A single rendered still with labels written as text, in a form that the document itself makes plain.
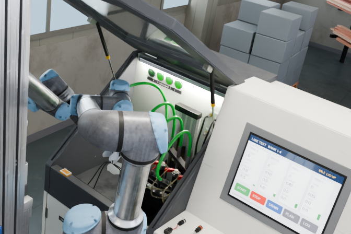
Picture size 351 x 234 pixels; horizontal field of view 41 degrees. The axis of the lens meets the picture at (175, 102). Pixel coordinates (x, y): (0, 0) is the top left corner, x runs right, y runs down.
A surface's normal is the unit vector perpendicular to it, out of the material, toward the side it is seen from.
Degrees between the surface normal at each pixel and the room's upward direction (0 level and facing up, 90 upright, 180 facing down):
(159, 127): 44
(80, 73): 90
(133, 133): 68
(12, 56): 90
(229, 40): 90
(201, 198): 76
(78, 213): 7
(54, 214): 90
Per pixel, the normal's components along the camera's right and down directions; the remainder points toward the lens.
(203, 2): -0.52, 0.27
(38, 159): 0.16, -0.90
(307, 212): -0.56, 0.00
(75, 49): 0.84, 0.34
